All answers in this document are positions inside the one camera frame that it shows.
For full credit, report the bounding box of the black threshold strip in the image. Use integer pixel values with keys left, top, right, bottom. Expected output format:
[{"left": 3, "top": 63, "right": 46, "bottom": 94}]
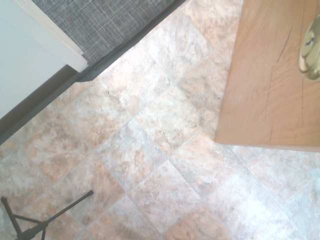
[{"left": 0, "top": 0, "right": 187, "bottom": 146}]

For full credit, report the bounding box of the white door frame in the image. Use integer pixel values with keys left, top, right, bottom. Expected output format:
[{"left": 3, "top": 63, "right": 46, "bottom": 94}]
[{"left": 14, "top": 0, "right": 90, "bottom": 74}]

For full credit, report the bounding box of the wooden door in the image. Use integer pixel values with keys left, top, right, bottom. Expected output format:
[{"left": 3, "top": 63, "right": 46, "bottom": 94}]
[{"left": 214, "top": 0, "right": 320, "bottom": 152}]

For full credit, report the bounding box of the brass door knob with tape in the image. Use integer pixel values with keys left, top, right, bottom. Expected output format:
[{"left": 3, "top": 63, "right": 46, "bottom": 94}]
[{"left": 298, "top": 17, "right": 320, "bottom": 83}]

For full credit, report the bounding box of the black tripod stand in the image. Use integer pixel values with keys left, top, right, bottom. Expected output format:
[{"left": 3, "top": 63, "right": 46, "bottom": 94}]
[{"left": 0, "top": 189, "right": 95, "bottom": 240}]

